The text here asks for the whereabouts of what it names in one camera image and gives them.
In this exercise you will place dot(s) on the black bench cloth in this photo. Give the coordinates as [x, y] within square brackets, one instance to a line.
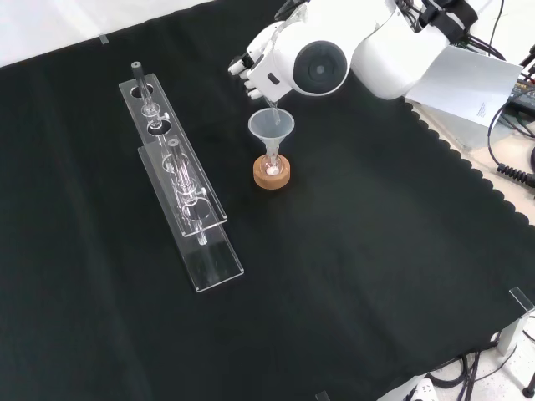
[334, 271]

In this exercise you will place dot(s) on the white power strip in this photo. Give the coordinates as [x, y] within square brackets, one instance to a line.
[422, 390]

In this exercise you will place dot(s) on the clear acrylic funnel stand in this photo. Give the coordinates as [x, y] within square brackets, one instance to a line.
[196, 209]

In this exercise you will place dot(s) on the small clear acrylic clip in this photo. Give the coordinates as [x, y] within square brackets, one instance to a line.
[103, 39]
[322, 396]

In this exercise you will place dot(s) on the translucent plastic funnel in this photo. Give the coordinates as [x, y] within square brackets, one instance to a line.
[267, 131]

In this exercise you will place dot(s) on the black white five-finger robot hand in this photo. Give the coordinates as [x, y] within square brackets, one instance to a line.
[263, 71]

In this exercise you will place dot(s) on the grey metal bench bracket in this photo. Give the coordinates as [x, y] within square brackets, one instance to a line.
[512, 334]

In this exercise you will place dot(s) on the black power adapter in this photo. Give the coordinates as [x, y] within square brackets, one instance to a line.
[522, 94]

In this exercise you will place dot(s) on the clear glass round-bottom flask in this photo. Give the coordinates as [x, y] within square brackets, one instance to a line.
[272, 167]

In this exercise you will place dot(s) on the pale white board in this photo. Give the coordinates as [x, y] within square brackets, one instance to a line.
[472, 83]

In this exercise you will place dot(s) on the clear glass weighing funnel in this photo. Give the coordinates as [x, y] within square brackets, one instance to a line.
[273, 110]

